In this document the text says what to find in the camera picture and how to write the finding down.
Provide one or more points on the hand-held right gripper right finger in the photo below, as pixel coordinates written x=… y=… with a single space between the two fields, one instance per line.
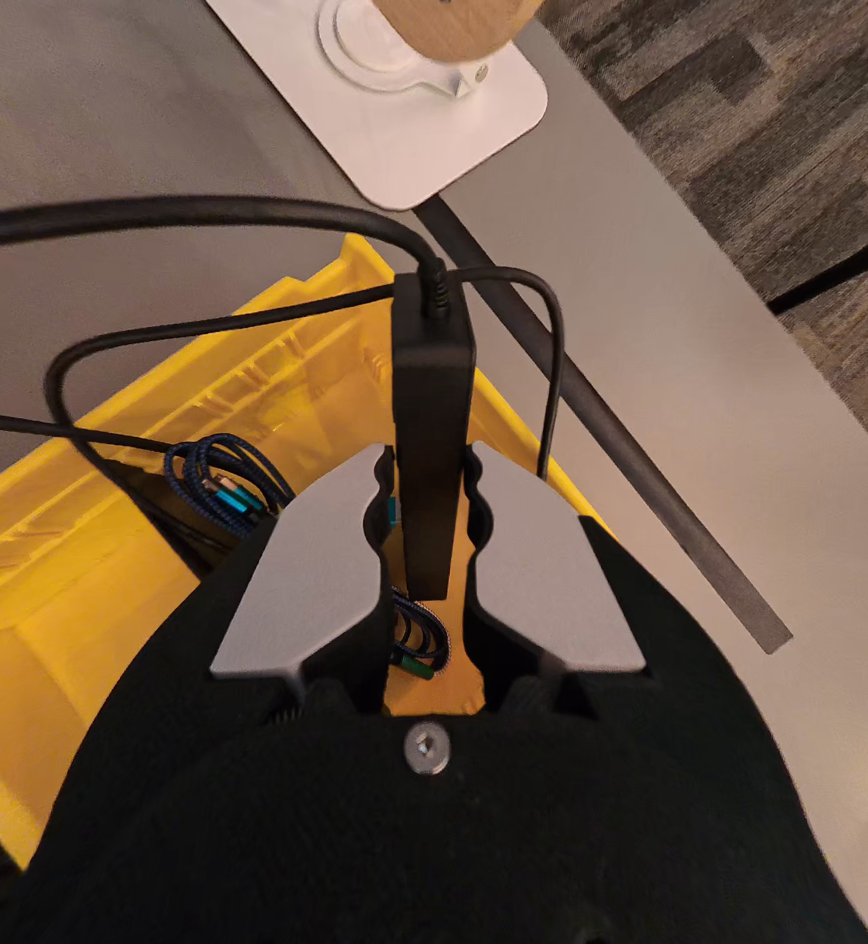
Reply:
x=552 y=590

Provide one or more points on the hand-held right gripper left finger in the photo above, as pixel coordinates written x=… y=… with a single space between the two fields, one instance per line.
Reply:
x=301 y=590

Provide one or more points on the yellow plastic bin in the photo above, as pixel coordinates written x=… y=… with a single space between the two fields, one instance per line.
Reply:
x=80 y=590

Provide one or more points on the white stand base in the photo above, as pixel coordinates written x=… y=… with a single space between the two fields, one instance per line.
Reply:
x=434 y=133

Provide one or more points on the instruction sheet on stand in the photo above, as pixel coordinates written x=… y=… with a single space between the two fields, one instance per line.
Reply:
x=456 y=18

